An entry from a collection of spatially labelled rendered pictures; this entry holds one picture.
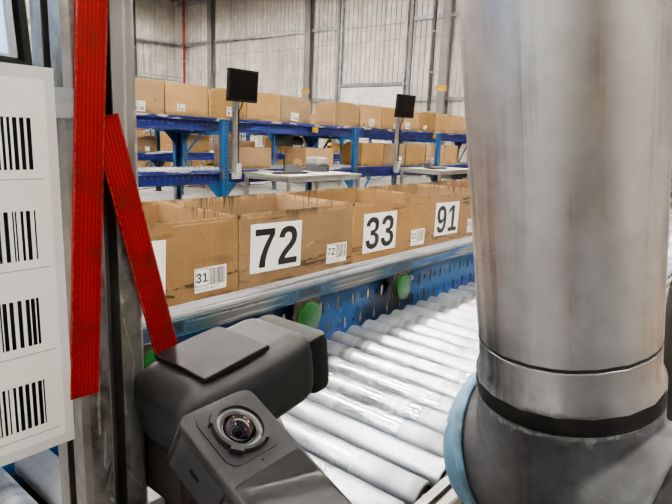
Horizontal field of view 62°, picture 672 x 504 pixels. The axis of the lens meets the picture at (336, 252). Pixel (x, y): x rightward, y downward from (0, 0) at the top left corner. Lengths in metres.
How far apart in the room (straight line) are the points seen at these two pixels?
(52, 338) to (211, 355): 0.09
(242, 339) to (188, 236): 0.76
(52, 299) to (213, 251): 0.85
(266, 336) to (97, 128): 0.16
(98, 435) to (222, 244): 0.83
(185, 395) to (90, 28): 0.20
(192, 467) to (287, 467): 0.04
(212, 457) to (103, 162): 0.16
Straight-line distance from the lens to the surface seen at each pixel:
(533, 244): 0.25
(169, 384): 0.34
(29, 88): 0.31
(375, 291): 1.56
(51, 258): 0.32
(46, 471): 0.92
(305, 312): 1.27
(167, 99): 6.53
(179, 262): 1.11
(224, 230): 1.16
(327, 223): 1.39
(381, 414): 1.01
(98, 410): 0.36
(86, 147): 0.32
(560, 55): 0.23
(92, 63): 0.33
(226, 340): 0.36
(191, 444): 0.26
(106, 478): 0.38
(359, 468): 0.89
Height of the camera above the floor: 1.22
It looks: 12 degrees down
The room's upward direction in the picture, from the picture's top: 2 degrees clockwise
